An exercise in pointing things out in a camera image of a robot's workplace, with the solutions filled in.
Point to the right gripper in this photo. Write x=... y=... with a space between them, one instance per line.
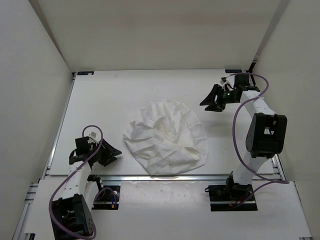
x=211 y=98

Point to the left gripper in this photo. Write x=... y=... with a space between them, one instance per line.
x=109 y=152

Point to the white skirt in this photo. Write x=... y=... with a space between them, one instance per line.
x=167 y=138

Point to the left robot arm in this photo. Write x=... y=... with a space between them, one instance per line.
x=70 y=213

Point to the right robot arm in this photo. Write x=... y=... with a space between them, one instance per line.
x=265 y=137

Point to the right blue corner label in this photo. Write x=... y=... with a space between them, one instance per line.
x=233 y=71

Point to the blue corner label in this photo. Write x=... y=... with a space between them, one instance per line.
x=233 y=71
x=85 y=73

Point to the left blue corner label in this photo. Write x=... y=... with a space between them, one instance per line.
x=85 y=73

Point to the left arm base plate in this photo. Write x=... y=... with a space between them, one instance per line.
x=108 y=200

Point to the aluminium frame rail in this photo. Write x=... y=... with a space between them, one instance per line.
x=198 y=177

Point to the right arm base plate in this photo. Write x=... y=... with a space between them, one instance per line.
x=233 y=200

